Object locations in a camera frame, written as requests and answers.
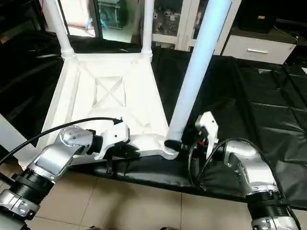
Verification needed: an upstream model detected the white plastic table top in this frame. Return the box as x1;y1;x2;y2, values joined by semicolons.
19;50;180;169

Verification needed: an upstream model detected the white plastic table leg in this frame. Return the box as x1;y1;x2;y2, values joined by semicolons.
141;0;155;59
42;0;77;60
0;114;30;159
164;0;233;149

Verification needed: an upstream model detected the black table mat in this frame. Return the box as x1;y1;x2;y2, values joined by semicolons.
0;34;307;211

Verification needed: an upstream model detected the white drawer unit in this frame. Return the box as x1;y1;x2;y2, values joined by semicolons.
222;34;297;65

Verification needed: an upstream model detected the white glass door cabinet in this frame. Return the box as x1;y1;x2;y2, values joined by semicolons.
139;0;243;56

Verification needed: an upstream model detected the teal plastic stool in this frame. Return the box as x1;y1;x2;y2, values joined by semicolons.
96;0;130;30

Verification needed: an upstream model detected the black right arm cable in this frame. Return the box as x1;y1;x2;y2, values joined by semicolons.
186;137;269;187

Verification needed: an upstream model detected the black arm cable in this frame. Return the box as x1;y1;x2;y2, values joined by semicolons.
186;137;269;187
0;116;123;166

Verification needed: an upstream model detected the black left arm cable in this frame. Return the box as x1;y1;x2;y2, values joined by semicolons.
0;116;123;166

